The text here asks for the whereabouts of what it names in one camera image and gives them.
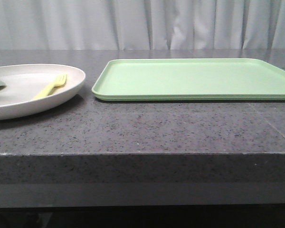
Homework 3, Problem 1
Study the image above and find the yellow plastic fork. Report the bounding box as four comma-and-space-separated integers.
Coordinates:
32, 74, 67, 100

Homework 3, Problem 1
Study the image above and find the beige round plate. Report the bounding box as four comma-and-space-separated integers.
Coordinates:
0, 64, 86, 120

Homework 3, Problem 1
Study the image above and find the light green rectangular tray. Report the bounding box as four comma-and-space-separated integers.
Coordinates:
92, 58, 285, 101

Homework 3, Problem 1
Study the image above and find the grey pleated curtain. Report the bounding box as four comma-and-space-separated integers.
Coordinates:
0, 0, 285, 50

